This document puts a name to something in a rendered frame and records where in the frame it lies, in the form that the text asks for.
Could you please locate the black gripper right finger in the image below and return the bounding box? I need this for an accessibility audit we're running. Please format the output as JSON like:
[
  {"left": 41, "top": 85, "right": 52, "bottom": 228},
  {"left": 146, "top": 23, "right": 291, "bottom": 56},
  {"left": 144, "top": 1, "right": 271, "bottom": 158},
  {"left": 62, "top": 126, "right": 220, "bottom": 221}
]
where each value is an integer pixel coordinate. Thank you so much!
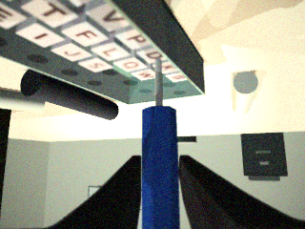
[{"left": 178, "top": 155, "right": 305, "bottom": 229}]

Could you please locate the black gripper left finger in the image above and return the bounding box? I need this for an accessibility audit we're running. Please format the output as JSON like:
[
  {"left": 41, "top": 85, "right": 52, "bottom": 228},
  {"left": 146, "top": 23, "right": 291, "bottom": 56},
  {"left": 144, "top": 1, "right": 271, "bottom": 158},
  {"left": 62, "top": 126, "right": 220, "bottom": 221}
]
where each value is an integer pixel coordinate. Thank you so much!
[{"left": 40, "top": 156, "right": 141, "bottom": 229}]

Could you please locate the blue stylus with grey tip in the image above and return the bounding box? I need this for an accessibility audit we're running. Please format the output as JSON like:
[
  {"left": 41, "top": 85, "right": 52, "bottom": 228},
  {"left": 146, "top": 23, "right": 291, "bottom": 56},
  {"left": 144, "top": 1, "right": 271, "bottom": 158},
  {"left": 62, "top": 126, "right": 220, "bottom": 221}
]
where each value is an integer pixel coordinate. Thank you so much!
[{"left": 142, "top": 72, "right": 180, "bottom": 229}]

